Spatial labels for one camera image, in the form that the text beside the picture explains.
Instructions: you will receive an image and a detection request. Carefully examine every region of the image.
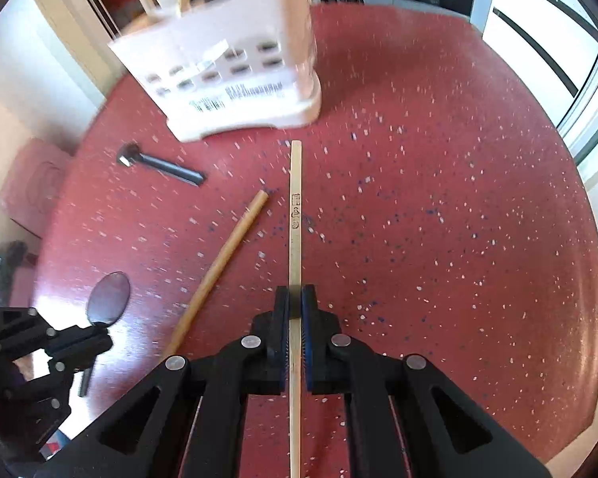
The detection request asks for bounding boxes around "black spoon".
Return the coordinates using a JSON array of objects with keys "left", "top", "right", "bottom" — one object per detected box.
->
[
  {"left": 78, "top": 271, "right": 132, "bottom": 399},
  {"left": 116, "top": 143, "right": 207, "bottom": 188}
]

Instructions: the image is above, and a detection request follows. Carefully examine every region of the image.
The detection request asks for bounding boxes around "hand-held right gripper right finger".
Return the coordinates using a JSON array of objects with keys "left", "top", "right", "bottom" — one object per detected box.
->
[{"left": 300, "top": 284, "right": 554, "bottom": 478}]

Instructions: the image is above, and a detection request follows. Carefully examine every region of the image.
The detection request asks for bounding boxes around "pink plastic stool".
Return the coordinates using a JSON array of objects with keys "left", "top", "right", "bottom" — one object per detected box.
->
[{"left": 0, "top": 138, "right": 74, "bottom": 240}]

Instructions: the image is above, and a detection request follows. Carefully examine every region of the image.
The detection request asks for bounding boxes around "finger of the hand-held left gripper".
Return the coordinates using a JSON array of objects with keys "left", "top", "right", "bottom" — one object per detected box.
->
[
  {"left": 0, "top": 306, "right": 114, "bottom": 360},
  {"left": 2, "top": 358, "right": 78, "bottom": 440}
]

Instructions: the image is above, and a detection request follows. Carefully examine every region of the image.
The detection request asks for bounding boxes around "dark crumpled bag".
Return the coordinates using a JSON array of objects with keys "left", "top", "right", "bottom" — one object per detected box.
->
[{"left": 0, "top": 240, "right": 31, "bottom": 306}]

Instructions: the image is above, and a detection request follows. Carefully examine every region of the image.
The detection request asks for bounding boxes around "white refrigerator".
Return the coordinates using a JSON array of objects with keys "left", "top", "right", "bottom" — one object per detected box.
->
[{"left": 478, "top": 0, "right": 598, "bottom": 127}]

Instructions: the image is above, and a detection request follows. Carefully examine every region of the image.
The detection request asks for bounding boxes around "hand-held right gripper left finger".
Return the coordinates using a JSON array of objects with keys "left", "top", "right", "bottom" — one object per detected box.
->
[{"left": 32, "top": 285, "right": 292, "bottom": 478}]

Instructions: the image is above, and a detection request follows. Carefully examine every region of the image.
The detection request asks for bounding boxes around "white plastic utensil holder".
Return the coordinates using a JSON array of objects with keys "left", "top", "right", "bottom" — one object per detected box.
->
[{"left": 107, "top": 0, "right": 325, "bottom": 143}]

